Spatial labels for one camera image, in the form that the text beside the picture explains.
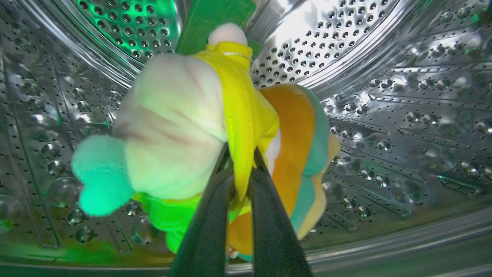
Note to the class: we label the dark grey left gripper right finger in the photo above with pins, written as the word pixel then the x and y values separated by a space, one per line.
pixel 275 234

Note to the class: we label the white plush doll yellow clothes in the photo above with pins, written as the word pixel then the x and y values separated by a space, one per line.
pixel 180 127

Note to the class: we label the green cloth item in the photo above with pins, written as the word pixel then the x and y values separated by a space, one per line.
pixel 209 23

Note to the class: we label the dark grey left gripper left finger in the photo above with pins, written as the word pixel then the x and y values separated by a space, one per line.
pixel 205 234

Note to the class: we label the stainless steel washing machine drum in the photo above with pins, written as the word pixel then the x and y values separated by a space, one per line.
pixel 403 134

